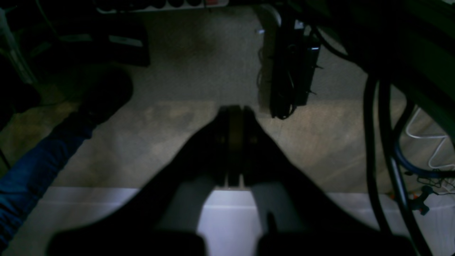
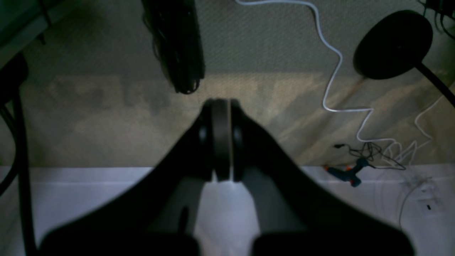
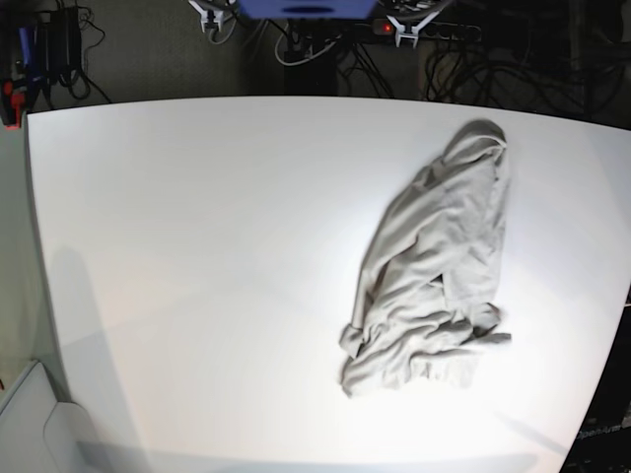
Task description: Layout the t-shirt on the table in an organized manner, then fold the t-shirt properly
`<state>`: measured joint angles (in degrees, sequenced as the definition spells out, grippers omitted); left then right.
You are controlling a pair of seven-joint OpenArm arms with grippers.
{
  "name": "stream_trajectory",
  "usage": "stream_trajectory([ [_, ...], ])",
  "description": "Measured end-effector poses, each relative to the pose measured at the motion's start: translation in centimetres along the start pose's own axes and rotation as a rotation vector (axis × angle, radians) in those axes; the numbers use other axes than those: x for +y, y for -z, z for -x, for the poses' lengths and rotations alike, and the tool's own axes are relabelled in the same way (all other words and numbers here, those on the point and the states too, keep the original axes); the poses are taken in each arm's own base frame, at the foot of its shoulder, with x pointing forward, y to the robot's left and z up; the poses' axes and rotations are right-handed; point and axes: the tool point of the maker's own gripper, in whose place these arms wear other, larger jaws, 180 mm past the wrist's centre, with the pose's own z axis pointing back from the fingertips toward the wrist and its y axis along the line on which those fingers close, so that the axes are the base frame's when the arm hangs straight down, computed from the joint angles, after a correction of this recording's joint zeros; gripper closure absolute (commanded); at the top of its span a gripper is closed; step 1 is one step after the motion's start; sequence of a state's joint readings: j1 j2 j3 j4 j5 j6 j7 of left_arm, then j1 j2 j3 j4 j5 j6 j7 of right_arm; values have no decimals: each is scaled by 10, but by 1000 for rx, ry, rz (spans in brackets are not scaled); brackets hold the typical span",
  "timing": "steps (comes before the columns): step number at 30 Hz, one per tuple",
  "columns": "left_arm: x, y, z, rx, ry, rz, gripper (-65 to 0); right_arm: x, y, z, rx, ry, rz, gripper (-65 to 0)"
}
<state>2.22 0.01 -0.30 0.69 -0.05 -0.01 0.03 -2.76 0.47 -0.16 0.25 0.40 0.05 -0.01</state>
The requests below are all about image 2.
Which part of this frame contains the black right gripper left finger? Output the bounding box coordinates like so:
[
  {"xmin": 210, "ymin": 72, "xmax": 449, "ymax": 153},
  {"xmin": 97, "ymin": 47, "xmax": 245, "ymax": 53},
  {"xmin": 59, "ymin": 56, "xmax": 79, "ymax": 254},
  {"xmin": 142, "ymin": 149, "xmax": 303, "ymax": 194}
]
[{"xmin": 39, "ymin": 99, "xmax": 228, "ymax": 256}]

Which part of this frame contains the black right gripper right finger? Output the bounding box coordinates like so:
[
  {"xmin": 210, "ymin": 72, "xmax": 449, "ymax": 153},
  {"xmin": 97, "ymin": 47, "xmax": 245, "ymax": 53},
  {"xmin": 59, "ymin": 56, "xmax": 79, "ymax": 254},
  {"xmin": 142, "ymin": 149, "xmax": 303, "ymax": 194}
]
[{"xmin": 231, "ymin": 99, "xmax": 416, "ymax": 256}]

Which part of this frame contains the blue orange hand tool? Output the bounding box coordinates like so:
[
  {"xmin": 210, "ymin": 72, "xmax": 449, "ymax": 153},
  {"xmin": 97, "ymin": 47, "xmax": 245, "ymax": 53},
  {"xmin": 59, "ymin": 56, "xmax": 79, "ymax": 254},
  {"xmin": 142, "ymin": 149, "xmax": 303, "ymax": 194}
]
[{"xmin": 324, "ymin": 158, "xmax": 370, "ymax": 187}]

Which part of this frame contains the black round stand base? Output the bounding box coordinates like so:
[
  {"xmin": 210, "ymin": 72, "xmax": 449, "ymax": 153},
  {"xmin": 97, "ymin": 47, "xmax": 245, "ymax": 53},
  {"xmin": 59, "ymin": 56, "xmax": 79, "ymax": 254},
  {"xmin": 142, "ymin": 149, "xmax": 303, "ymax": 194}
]
[{"xmin": 353, "ymin": 10, "xmax": 455, "ymax": 105}]

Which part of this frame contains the black table leg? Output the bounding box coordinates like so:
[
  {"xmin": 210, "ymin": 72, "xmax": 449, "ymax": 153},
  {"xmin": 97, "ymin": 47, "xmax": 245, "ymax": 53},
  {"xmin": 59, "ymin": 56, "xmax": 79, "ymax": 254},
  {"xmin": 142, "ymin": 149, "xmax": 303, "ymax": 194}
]
[{"xmin": 1, "ymin": 52, "xmax": 39, "ymax": 256}]

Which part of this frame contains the black tangled thin wire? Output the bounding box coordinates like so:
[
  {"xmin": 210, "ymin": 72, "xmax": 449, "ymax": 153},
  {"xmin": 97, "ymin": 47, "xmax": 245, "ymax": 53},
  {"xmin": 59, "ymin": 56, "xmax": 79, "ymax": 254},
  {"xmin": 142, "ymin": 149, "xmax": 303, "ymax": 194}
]
[{"xmin": 334, "ymin": 142, "xmax": 406, "ymax": 170}]

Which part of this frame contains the white cable on floor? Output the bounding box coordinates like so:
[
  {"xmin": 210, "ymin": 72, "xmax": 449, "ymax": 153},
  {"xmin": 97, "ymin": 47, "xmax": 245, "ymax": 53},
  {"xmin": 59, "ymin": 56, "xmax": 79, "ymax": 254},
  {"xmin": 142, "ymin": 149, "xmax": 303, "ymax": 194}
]
[{"xmin": 235, "ymin": 0, "xmax": 445, "ymax": 167}]

